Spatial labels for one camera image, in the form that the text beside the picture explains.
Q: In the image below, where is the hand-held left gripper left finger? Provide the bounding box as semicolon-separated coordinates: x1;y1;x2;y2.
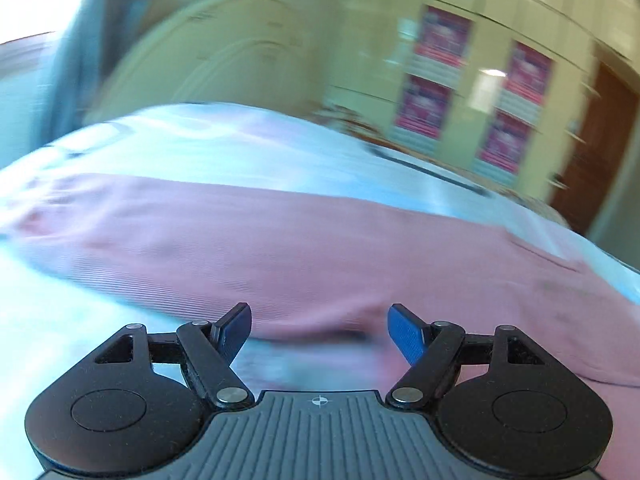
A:
92;302;253;411

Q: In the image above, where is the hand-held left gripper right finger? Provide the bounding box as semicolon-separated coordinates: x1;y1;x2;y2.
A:
386;303;546;410

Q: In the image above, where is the pink cloth garment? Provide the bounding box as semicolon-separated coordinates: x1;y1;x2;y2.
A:
0;172;640;480

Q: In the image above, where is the brown wooden door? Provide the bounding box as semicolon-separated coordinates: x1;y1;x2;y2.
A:
550;60;640;241

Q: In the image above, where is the cream bed headboard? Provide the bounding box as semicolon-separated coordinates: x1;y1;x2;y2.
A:
95;0;326;121

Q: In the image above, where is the cream wardrobe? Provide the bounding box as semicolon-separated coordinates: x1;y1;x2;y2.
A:
320;0;601;196

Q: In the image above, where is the grey-blue curtain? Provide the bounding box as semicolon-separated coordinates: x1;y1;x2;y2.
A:
35;0;156;131

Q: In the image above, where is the pink wall poster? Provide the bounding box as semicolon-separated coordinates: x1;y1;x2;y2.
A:
475;110;533;186
499;42;554;123
412;5;474;86
391;75;451;153

